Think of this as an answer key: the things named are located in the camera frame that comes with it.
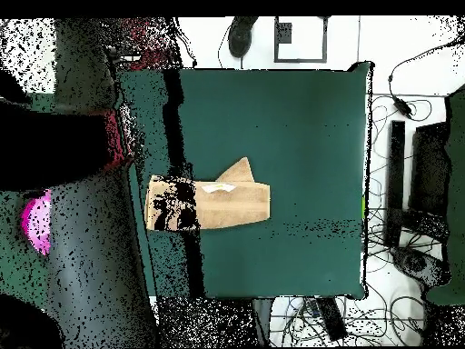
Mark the black office chair base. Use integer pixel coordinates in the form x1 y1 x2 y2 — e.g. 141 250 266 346
390 245 452 289

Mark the grey rectangular floor frame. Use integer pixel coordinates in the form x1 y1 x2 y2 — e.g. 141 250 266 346
273 15 329 64

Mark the black rectangular floor box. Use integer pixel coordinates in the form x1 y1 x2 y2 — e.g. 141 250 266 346
314 296 349 342

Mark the dark grey square plate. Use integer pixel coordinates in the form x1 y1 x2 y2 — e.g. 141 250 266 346
276 22 294 44

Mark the person's black shoe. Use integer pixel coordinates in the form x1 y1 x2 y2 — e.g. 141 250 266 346
227 15 260 59

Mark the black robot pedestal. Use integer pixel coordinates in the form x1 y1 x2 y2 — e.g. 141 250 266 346
250 297 274 346

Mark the black power adapter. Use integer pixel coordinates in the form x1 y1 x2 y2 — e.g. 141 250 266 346
392 96 416 118

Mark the tan terry towel white label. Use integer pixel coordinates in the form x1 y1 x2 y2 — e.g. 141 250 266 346
143 156 272 232

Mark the black stand leg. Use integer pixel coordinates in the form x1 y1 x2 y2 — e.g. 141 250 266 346
383 120 450 248

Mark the black cable with plug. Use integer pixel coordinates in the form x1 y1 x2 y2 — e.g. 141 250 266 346
173 17 198 69

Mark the dark green table cloth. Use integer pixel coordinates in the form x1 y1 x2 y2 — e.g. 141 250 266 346
115 61 375 301

